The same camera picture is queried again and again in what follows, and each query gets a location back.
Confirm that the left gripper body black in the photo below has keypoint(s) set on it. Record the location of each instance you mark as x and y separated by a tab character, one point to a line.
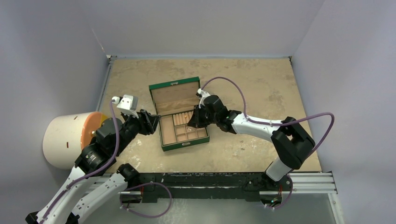
135	125

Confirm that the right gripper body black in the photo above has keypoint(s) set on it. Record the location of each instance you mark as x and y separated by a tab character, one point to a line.
199	115

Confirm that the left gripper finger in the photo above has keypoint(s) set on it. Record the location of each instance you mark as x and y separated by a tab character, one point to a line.
152	126
149	117

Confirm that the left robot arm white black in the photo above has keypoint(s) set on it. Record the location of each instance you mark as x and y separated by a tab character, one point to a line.
71	204

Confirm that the green jewelry box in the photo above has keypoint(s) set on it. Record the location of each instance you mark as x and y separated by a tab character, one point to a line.
175	96

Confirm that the white cylinder orange yellow face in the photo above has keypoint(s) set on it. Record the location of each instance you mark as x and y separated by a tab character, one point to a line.
66	136

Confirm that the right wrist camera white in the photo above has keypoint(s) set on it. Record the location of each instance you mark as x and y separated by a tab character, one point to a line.
202	95

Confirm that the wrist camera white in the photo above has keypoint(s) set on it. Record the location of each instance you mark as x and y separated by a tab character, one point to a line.
202	95
126	104

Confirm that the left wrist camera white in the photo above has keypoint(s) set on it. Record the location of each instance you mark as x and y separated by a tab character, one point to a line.
126	104

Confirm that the aluminium frame rail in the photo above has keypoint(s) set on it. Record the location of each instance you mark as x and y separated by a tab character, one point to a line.
313	183

